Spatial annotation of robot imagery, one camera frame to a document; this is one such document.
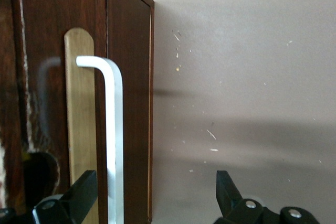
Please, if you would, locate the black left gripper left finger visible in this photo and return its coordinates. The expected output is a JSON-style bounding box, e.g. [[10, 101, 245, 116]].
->
[[0, 170, 99, 224]]

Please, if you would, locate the dark brown wooden cabinet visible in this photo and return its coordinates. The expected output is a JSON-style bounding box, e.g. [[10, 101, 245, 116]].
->
[[0, 0, 155, 224]]

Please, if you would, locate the white metal drawer handle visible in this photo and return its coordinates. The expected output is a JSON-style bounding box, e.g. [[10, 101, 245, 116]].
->
[[75, 56, 124, 224]]

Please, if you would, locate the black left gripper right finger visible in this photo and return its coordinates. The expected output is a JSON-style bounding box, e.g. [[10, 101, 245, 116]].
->
[[213, 170, 320, 224]]

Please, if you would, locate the light wooden handle backing strip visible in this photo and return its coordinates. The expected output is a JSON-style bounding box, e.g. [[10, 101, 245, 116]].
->
[[64, 27, 100, 224]]

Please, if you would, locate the wooden drawer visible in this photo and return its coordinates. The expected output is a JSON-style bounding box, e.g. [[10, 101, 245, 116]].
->
[[12, 0, 108, 224]]

